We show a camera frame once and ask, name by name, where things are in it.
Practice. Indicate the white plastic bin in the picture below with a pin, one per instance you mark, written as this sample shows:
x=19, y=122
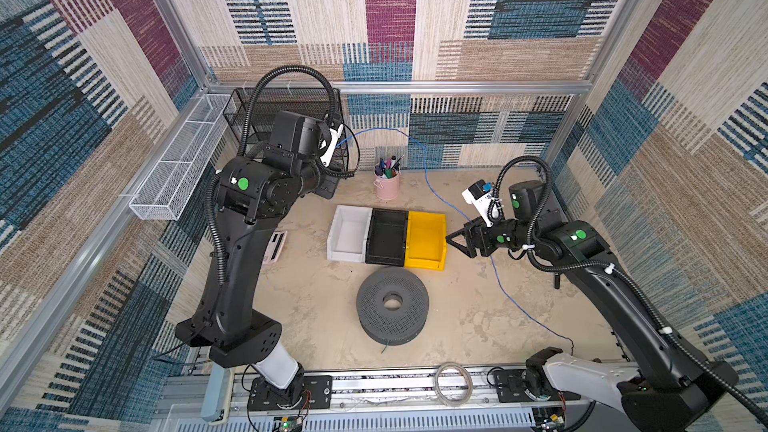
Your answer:
x=347, y=238

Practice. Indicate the grey filament spool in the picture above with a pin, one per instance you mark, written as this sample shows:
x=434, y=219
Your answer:
x=392, y=306

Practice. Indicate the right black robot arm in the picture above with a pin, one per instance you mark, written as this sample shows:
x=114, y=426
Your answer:
x=667, y=383

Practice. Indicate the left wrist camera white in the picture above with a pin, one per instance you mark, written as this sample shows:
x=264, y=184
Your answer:
x=329, y=146

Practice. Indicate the clear tubing coil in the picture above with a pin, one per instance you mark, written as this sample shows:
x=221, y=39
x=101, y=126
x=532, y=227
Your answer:
x=452, y=384

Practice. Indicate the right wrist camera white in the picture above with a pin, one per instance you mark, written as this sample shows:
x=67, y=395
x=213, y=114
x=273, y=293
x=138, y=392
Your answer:
x=482, y=195

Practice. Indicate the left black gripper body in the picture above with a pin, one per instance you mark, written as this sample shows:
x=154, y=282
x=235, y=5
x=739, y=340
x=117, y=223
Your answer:
x=325, y=184

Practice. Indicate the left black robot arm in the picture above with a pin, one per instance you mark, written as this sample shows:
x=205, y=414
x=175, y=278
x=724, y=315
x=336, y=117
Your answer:
x=243, y=205

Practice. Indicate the white wire mesh basket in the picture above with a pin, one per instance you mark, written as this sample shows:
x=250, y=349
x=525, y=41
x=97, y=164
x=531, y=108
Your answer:
x=164, y=194

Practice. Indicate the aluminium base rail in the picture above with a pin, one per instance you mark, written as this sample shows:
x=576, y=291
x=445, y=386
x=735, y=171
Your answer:
x=386, y=400

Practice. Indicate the yellow plastic bin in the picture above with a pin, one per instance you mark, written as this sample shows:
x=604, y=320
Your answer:
x=426, y=247

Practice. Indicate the pink pen cup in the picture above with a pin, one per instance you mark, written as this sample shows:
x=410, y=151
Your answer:
x=387, y=181

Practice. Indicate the black plastic bin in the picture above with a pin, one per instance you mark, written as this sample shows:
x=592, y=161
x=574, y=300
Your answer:
x=386, y=239

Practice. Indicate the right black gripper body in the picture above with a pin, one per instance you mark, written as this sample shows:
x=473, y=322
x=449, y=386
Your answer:
x=501, y=234

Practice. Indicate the black mesh shelf rack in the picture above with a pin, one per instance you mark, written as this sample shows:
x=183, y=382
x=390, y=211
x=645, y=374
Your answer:
x=264, y=108

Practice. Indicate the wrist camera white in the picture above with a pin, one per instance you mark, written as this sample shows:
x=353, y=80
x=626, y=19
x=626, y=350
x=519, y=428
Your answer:
x=329, y=146
x=482, y=195

